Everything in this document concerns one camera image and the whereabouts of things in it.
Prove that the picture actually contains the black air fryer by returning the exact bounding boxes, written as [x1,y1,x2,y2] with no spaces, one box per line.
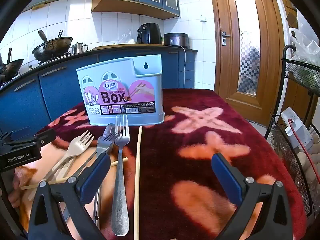
[136,23,163,45]

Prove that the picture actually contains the wooden door with glass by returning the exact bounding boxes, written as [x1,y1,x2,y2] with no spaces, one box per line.
[207,0,285,127]

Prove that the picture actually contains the beige plastic fork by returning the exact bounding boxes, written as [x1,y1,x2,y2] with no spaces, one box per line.
[27,155,77,200]
[45,130,95,180]

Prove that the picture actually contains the clear plastic bag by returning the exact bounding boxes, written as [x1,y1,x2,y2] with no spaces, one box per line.
[117,30,137,45]

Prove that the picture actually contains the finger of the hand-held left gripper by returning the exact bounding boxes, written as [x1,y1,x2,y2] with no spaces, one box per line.
[33,129,57,146]

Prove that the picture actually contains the steel kettle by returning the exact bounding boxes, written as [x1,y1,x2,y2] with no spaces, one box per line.
[72,42,89,54]

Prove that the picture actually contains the person's left hand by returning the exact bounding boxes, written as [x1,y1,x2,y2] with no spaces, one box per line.
[7,173,22,208]

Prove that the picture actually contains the long wooden chopstick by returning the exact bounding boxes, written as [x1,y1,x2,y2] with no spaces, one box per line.
[134,126,143,240]

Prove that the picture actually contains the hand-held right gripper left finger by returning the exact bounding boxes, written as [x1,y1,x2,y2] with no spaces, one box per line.
[29,152,112,240]

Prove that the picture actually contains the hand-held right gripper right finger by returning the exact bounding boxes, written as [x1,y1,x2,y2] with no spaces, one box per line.
[211,152,294,240]

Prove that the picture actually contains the white plastic bags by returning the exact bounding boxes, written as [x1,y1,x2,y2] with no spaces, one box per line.
[289,27,320,63]

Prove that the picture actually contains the dark rice cooker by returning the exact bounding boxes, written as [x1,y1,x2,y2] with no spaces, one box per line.
[164,32,190,47]

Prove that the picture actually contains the red floral blanket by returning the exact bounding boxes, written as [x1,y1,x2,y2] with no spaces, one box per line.
[15,88,308,240]

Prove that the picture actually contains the gas stove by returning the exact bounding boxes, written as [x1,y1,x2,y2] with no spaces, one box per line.
[37,51,73,65]

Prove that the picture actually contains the blue base cabinets with counter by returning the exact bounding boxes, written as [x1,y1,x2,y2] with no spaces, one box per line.
[0,44,198,140]

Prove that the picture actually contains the large steel fork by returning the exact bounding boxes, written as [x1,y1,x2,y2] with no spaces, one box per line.
[111,115,130,236]

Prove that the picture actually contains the large dark wok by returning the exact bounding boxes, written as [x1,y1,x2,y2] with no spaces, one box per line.
[32,29,74,62]

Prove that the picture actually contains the small steel fork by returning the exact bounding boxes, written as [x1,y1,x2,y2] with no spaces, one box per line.
[72,131,121,178]

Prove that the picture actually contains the red cable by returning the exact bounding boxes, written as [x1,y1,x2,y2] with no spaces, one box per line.
[287,119,320,178]

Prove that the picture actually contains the light blue utensil holder box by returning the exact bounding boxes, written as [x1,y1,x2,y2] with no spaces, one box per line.
[76,54,165,127]

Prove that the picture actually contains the black wire rack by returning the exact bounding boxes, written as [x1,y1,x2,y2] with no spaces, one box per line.
[264,44,320,218]

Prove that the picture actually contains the white power cord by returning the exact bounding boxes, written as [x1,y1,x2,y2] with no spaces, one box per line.
[180,45,187,89]

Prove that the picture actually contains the white power strip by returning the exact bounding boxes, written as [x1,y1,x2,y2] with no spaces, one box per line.
[280,107,313,150]

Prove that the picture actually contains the pile of pale round produce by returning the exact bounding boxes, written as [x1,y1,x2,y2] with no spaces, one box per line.
[295,135,320,183]

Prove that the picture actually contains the small dark wok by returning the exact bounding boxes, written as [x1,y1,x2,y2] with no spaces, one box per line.
[0,47,24,83]

